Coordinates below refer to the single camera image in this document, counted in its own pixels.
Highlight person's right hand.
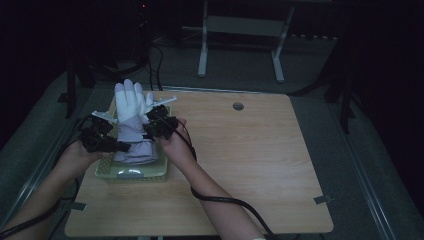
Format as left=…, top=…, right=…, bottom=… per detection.
left=155, top=117, right=198, bottom=172

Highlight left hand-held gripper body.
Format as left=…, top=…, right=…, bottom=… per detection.
left=78, top=110, right=118, bottom=154

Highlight white metal stand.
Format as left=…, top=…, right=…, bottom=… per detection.
left=181, top=0, right=297, bottom=84

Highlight pale green plastic basket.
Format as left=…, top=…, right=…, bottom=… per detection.
left=94, top=103, right=173, bottom=183

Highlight black stand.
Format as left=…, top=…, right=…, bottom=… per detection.
left=57, top=0, right=150, bottom=120
left=288, top=31, right=369, bottom=135

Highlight person's left hand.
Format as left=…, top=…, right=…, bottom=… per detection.
left=54, top=139, right=112, bottom=184

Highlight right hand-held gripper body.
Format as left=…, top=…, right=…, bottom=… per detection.
left=145, top=95, right=180, bottom=141

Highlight black hanging cables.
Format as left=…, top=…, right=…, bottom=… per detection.
left=147, top=42, right=165, bottom=92

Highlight lavender glove with white fingers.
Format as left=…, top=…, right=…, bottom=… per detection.
left=112, top=78, right=159, bottom=166

